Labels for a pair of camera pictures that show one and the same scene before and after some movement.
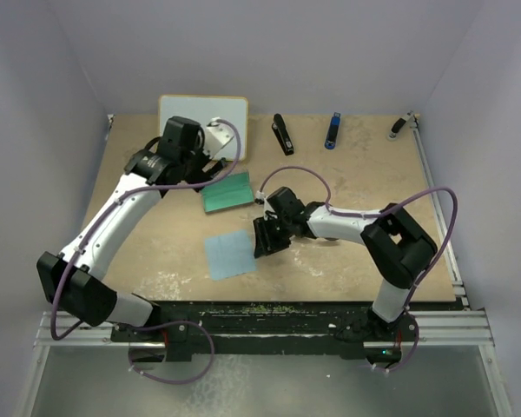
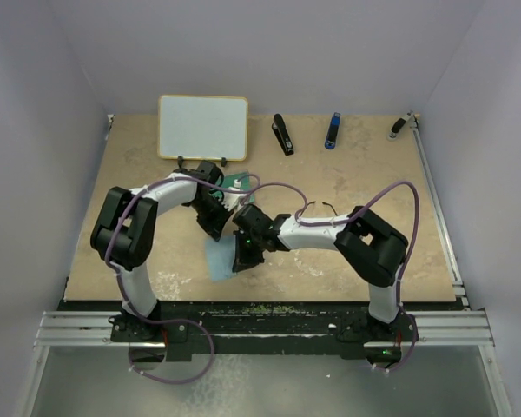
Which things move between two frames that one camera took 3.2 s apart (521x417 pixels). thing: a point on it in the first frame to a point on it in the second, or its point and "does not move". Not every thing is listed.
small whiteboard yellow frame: (202, 110) does not move
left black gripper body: (193, 173) to (211, 213)
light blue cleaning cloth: (231, 254) does not move
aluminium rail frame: (461, 327) does not move
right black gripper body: (275, 233) to (250, 251)
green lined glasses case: (233, 190) does not move
